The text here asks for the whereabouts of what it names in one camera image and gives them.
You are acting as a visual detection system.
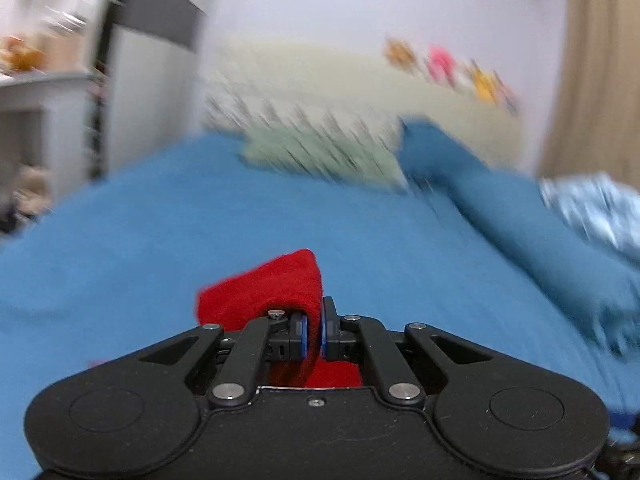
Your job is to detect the red knit sweater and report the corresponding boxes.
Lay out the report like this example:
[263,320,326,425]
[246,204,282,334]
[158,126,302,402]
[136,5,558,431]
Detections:
[195,249,362,388]

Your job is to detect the blue bed sheet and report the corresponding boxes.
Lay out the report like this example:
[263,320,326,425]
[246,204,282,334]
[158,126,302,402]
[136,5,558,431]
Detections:
[1,133,639,479]

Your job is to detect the rolled blue blanket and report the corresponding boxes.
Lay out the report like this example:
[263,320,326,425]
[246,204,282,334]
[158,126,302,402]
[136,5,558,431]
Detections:
[447,170,639,359]

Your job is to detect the green pillow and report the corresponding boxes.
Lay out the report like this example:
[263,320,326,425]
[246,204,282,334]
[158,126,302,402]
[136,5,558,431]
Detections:
[241,128,408,192]

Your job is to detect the dark blue pillow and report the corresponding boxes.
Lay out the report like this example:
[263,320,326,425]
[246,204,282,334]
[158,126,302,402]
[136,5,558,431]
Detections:
[397,118,489,191]

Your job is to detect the light blue duvet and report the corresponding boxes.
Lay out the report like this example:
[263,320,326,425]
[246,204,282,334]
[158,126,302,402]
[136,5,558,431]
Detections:
[538,172,639,264]

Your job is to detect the cream quilted headboard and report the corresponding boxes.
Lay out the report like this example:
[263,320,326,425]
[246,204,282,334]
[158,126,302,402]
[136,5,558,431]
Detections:
[202,38,522,167]

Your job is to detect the yellow plush toy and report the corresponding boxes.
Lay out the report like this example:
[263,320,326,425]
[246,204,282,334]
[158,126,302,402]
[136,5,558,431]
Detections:
[470,60,497,103]

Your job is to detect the beige curtain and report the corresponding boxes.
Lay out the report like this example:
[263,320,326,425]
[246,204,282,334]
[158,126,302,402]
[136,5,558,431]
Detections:
[537,0,639,188]

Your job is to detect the pink plush toy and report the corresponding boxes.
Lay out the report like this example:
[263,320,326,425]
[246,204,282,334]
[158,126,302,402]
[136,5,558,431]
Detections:
[426,46,457,87]

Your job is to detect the white shelf desk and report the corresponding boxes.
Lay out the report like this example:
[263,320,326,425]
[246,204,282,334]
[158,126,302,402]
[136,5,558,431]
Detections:
[1,72,92,202]

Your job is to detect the brown plush toy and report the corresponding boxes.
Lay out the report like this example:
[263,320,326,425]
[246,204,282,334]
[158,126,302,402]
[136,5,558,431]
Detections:
[384,38,416,73]

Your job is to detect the white wardrobe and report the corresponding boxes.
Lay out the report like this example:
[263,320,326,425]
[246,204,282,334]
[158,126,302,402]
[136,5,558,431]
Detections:
[100,0,202,174]

